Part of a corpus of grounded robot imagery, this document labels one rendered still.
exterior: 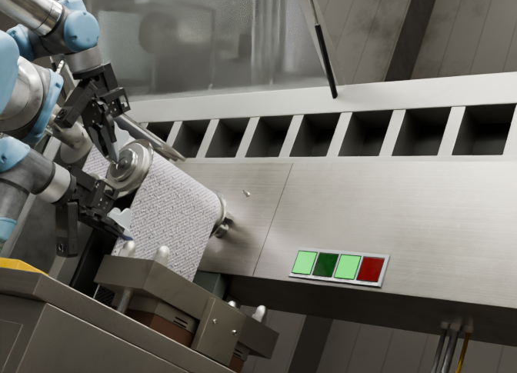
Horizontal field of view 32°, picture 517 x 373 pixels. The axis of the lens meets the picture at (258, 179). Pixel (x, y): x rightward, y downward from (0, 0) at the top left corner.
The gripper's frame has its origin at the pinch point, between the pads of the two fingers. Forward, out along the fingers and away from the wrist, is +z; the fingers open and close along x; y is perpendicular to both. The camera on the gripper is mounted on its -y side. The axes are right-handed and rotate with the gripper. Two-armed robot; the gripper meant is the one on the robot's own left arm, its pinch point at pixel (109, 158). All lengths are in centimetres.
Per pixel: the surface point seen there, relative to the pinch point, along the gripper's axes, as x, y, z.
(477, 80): -62, 53, 4
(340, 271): -43, 16, 33
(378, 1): 73, 209, 13
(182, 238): -8.4, 5.9, 22.2
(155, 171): -8.3, 4.6, 5.2
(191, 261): -8.4, 6.1, 28.1
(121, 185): -3.9, -1.9, 5.7
